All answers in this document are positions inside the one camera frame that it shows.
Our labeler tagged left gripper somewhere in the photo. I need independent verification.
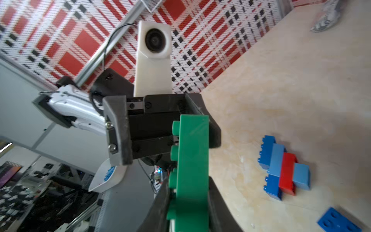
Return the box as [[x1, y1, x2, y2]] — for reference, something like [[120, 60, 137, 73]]
[[103, 93, 222, 166]]

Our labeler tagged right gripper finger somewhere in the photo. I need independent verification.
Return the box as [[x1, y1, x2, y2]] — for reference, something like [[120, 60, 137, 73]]
[[137, 177, 242, 232]]

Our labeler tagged green lego brick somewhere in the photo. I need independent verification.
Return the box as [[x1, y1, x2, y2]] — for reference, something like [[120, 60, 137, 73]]
[[168, 115, 209, 232]]

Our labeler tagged light blue long lego brick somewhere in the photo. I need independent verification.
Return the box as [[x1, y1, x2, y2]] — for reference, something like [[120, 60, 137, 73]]
[[267, 144, 287, 177]]

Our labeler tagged red lego brick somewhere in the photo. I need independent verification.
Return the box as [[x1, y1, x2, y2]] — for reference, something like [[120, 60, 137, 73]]
[[279, 152, 297, 196]]

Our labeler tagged light blue small lego brick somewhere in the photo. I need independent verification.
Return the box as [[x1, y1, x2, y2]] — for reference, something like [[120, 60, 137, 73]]
[[293, 163, 311, 190]]

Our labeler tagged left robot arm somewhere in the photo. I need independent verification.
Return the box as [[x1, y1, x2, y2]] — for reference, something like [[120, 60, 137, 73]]
[[33, 69, 209, 168]]

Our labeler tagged metal can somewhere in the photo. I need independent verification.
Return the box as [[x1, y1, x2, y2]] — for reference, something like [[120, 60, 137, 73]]
[[310, 0, 348, 33]]

